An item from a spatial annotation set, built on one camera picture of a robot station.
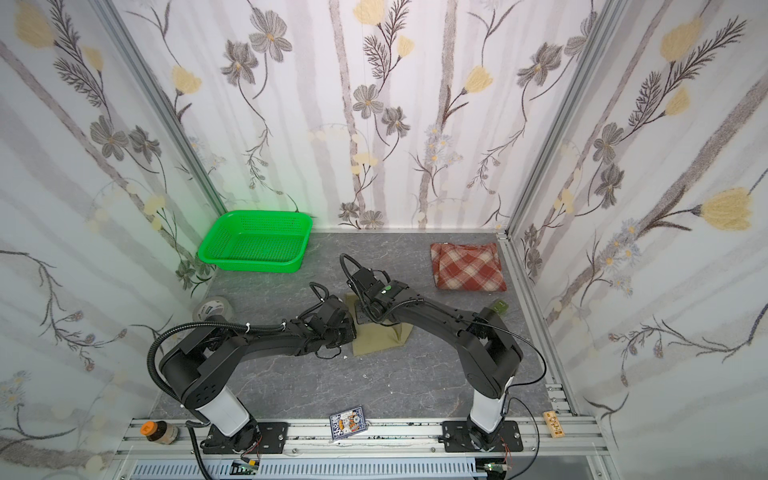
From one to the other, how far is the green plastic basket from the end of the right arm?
43 centimetres

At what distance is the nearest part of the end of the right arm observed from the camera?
2.02 feet

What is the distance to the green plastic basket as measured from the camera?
1.07 metres
